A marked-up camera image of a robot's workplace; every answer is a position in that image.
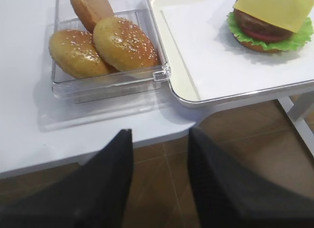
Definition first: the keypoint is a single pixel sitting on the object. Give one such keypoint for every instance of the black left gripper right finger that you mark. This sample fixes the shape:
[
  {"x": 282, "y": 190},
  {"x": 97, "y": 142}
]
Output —
[{"x": 228, "y": 195}]

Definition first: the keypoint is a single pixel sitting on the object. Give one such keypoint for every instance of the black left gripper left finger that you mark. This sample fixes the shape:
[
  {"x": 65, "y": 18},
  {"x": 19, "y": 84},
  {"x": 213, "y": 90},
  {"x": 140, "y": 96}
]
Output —
[{"x": 94, "y": 196}]

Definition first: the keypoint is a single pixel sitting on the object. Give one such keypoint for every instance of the yellow cheese slice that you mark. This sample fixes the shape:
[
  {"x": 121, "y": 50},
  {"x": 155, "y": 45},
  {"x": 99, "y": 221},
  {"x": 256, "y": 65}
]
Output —
[{"x": 286, "y": 14}]

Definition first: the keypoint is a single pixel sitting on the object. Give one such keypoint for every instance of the green lettuce leaf on burger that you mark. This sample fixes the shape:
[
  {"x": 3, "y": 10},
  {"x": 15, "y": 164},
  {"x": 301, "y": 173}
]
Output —
[{"x": 296, "y": 41}]

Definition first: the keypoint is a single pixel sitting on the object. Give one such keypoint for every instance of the white table leg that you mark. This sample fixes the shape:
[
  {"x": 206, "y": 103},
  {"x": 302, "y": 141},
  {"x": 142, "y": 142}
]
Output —
[{"x": 297, "y": 112}]

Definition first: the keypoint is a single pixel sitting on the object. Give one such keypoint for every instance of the silver metal serving tray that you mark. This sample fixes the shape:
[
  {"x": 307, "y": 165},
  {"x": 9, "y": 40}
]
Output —
[{"x": 245, "y": 73}]

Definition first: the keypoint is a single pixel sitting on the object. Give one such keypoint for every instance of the clear plastic bun container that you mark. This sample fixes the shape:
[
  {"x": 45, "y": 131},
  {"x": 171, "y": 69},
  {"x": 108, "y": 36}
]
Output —
[{"x": 67, "y": 87}]

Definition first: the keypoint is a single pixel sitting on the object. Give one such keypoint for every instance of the white paper tray liner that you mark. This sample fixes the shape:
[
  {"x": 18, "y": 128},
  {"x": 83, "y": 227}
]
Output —
[{"x": 220, "y": 61}]

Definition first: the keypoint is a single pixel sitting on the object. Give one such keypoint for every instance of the sesame bun front left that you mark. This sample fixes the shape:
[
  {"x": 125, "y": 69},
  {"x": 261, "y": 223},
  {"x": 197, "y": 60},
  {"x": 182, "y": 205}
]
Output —
[{"x": 73, "y": 51}]

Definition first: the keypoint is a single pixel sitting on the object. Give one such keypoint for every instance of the sesame bun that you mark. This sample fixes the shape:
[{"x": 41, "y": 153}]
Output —
[
  {"x": 124, "y": 45},
  {"x": 73, "y": 51}
]

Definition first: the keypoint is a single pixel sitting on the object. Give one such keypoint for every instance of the sesame bun front right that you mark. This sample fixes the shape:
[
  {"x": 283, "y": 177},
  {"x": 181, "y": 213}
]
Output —
[{"x": 124, "y": 45}]

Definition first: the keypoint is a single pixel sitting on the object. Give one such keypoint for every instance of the bottom burger bun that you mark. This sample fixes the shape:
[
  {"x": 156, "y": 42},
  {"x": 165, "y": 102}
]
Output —
[{"x": 257, "y": 48}]

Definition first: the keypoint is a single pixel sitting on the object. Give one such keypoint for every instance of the red tomato slice on burger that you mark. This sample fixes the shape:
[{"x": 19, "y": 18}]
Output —
[{"x": 263, "y": 37}]

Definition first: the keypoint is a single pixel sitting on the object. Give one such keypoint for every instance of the brown cooked burger patty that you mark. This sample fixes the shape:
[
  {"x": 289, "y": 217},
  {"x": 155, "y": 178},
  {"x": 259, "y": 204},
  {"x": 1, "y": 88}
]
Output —
[{"x": 246, "y": 21}]

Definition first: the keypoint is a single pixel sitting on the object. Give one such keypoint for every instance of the plain brown bun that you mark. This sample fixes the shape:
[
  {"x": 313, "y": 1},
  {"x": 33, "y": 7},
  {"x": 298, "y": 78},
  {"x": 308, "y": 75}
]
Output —
[{"x": 90, "y": 12}]

